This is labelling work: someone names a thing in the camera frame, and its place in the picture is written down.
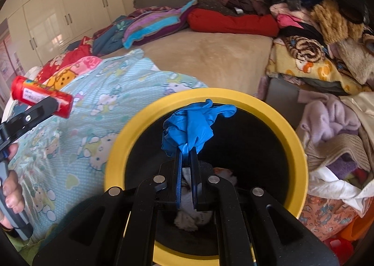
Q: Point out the light blue cartoon blanket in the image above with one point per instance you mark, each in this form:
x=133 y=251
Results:
x=117 y=84

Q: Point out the lavender sweater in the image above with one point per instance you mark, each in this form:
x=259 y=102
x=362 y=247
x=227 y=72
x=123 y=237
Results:
x=330 y=120

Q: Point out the white cloth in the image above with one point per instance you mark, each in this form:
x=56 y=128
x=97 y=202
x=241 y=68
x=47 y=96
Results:
x=330 y=187

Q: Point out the pink cartoon cabinet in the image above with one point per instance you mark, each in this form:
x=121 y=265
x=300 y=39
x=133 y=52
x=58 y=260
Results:
x=7 y=58

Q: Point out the beige bed sheet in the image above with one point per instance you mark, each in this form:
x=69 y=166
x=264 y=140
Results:
x=210 y=58

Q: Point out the cream wardrobe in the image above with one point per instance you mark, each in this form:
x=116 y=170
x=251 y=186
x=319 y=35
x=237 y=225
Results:
x=73 y=6

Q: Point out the grey padded bed frame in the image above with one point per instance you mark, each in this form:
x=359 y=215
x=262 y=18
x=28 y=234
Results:
x=280 y=90

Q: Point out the green bed sheet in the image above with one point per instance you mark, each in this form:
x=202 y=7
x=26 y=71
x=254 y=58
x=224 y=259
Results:
x=20 y=247

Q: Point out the purple knit garment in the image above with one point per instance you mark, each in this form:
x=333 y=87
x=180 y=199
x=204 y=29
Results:
x=341 y=169

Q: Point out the yellow cartoon blanket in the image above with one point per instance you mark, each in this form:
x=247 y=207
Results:
x=315 y=73

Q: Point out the red bag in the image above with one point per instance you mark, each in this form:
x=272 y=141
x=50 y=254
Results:
x=339 y=247

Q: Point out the blue rubber glove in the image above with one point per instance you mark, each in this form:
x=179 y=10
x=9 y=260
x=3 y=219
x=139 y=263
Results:
x=192 y=125

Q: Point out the red floral blanket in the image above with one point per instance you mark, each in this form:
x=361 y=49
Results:
x=81 y=49

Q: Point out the pink cartoon blanket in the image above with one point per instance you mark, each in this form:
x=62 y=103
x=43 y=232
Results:
x=84 y=64

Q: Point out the pink horse print basket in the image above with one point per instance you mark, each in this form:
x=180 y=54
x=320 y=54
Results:
x=324 y=216

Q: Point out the white tissue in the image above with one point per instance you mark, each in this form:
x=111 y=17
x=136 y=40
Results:
x=187 y=220

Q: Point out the blue floral quilt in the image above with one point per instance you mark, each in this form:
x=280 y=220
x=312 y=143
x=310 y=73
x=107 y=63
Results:
x=114 y=38

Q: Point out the red cylindrical tube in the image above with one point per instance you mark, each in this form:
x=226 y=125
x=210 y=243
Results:
x=29 y=90

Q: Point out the yellow rimmed black trash bin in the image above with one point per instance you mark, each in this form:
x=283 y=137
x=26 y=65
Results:
x=175 y=96

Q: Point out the red cushion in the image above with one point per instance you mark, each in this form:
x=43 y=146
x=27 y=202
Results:
x=233 y=23

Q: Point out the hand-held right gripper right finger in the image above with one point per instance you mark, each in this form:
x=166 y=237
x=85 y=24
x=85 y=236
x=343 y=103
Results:
x=195 y=184

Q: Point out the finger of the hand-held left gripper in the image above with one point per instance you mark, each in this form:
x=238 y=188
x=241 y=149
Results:
x=29 y=121

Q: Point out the white bag with orange contents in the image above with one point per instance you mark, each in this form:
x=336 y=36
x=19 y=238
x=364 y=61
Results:
x=226 y=174

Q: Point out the cream satin cloth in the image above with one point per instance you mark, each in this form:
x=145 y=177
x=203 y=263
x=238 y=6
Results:
x=362 y=105

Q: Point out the person's left hand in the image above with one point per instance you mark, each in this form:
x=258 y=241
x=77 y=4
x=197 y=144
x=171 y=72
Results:
x=13 y=193

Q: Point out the lilac floral bed skirt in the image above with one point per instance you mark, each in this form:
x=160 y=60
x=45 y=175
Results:
x=263 y=87

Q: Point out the maroon floral blanket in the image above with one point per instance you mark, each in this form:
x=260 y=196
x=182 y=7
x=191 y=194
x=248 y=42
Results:
x=152 y=10

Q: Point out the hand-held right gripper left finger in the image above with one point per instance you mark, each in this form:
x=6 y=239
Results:
x=178 y=184

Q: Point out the striped purple blue pillow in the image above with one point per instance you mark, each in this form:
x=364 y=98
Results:
x=152 y=26

